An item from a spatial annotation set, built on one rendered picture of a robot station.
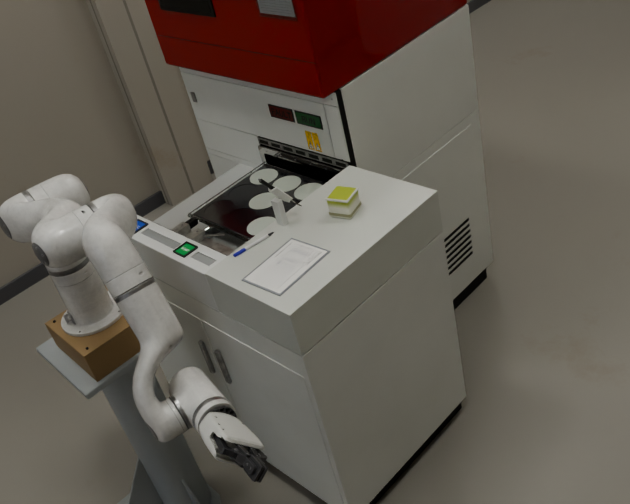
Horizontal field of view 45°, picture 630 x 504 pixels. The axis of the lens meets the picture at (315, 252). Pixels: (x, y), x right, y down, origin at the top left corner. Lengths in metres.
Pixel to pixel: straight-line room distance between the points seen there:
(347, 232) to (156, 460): 0.99
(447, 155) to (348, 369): 1.03
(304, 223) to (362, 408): 0.58
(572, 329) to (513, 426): 0.54
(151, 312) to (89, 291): 0.65
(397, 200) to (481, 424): 0.98
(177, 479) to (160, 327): 1.19
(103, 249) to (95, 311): 0.68
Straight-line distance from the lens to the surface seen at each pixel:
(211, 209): 2.59
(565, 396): 2.95
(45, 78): 4.13
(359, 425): 2.37
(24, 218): 2.01
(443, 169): 2.90
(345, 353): 2.17
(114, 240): 1.56
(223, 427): 1.48
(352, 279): 2.08
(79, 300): 2.20
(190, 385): 1.60
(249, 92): 2.70
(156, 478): 2.68
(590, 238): 3.65
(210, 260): 2.24
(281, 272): 2.08
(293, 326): 1.97
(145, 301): 1.56
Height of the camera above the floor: 2.20
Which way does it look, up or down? 35 degrees down
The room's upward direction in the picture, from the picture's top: 15 degrees counter-clockwise
